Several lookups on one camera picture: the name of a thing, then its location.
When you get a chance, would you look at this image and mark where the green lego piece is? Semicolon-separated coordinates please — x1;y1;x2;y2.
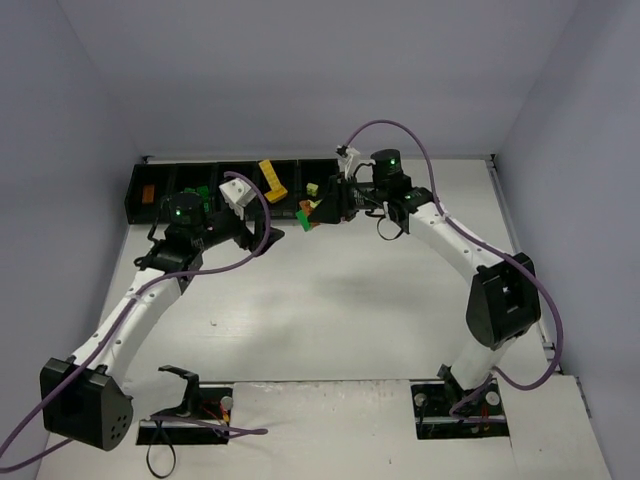
296;210;312;232

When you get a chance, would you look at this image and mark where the yellow small lego brick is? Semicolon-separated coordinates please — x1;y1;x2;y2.
258;159;288;204

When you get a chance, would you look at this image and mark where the orange lego brick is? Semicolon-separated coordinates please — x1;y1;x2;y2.
141;185;155;205

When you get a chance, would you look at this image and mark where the brown lego plate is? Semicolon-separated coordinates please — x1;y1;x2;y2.
299;200;313;214

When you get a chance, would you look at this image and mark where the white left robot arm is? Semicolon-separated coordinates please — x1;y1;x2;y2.
40;192;284;451

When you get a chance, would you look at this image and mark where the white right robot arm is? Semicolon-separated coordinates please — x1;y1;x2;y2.
309;146;541;392

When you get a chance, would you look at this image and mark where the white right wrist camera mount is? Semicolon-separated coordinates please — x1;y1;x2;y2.
336;145;361;178

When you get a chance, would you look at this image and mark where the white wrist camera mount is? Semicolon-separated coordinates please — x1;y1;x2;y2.
336;145;361;178
219;178;256;220

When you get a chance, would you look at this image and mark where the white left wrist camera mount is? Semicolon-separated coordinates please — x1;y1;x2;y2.
219;178;256;220

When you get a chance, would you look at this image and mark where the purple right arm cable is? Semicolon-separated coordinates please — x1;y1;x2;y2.
344;119;564;422

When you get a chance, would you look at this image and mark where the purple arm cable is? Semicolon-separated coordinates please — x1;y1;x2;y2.
0;171;274;471
344;119;564;422

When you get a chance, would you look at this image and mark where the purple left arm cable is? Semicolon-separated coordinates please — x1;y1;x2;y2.
0;171;274;471

